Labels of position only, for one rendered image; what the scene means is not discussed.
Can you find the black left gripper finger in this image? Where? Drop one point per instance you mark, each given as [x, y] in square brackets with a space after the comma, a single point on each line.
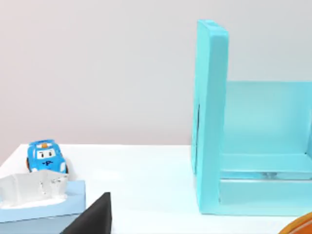
[97, 215]

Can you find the orange round object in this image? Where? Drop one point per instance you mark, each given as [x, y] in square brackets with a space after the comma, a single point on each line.
[299, 225]

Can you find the light blue rack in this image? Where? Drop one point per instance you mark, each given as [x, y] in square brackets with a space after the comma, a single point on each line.
[256, 146]

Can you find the blue toy car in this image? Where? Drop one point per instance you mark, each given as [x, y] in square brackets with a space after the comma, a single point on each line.
[46, 156]

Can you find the blue tissue box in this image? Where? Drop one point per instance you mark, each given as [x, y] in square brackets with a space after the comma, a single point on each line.
[70, 200]

